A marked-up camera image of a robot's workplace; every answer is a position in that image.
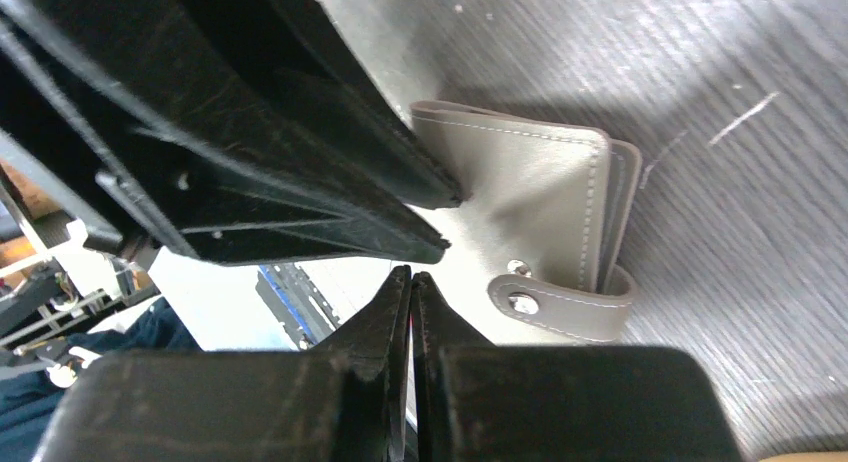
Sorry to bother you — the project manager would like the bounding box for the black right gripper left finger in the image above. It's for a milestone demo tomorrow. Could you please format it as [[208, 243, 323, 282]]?
[[35, 266, 411, 461]]

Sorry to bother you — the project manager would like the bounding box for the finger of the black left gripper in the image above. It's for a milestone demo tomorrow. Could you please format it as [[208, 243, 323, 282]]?
[[1, 0, 448, 266], [179, 0, 461, 209]]

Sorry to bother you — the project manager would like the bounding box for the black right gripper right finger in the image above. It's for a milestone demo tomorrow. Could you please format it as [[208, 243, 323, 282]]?
[[410, 272, 742, 461]]

